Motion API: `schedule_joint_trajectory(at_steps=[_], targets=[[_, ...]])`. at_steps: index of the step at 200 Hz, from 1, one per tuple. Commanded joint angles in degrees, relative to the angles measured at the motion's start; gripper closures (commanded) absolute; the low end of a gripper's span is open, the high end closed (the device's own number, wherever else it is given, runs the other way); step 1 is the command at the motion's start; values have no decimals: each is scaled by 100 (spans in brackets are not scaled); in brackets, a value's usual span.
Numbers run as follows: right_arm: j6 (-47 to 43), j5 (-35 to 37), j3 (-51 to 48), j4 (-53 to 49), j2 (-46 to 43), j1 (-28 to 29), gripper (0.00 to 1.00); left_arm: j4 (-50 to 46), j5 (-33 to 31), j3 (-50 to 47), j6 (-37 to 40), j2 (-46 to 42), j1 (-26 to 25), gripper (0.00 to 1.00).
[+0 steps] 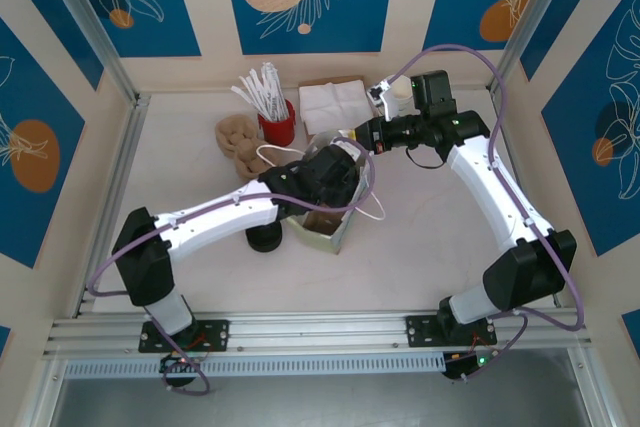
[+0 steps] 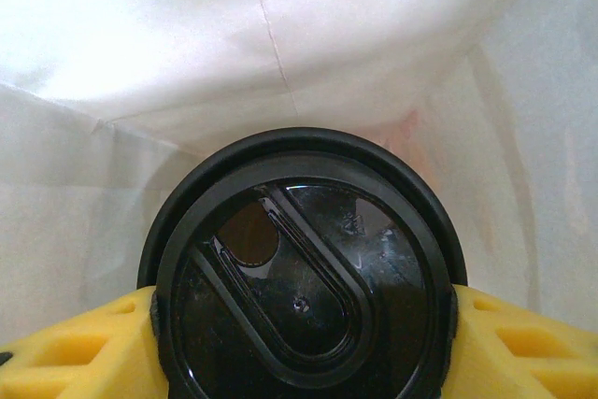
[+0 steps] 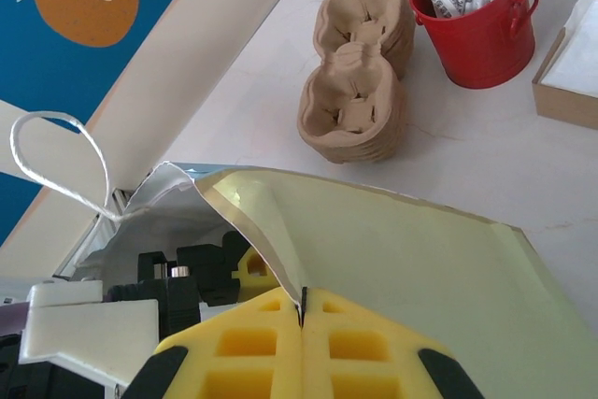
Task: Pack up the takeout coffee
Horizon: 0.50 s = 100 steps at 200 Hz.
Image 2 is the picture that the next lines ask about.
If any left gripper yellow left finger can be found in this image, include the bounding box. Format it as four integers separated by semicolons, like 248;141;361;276
0;285;174;399

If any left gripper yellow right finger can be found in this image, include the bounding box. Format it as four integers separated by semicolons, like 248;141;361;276
441;284;598;399

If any yellow-green paper takeout bag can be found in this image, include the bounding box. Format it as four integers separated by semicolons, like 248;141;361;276
0;0;598;349

